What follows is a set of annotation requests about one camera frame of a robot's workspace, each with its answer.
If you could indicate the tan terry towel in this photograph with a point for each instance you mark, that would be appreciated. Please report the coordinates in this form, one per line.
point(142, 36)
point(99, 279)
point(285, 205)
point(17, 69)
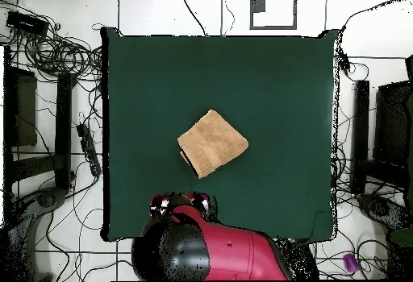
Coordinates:
point(213, 143)

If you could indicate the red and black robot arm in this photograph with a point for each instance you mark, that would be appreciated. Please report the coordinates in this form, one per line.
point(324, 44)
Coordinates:
point(232, 253)

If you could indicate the dark flat panel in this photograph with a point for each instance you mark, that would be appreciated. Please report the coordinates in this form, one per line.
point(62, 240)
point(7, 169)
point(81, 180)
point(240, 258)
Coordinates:
point(24, 108)

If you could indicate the dark green table cloth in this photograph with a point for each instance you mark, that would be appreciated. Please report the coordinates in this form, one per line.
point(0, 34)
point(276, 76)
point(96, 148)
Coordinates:
point(161, 85)

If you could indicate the black power strip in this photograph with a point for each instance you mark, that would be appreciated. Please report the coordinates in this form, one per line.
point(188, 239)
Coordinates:
point(89, 150)

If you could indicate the grey stand base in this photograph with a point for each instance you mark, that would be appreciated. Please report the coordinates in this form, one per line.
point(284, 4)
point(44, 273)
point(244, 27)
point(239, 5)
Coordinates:
point(377, 208)
point(46, 199)

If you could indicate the purple small object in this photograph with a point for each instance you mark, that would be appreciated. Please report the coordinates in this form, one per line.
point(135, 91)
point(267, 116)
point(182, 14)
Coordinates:
point(351, 262)

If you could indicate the black electronics box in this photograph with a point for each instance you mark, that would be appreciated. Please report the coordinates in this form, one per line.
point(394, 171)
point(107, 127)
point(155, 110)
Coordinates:
point(25, 22)

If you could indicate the grey square floor frame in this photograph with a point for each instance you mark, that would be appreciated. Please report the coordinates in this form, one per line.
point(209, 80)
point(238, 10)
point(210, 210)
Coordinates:
point(251, 8)

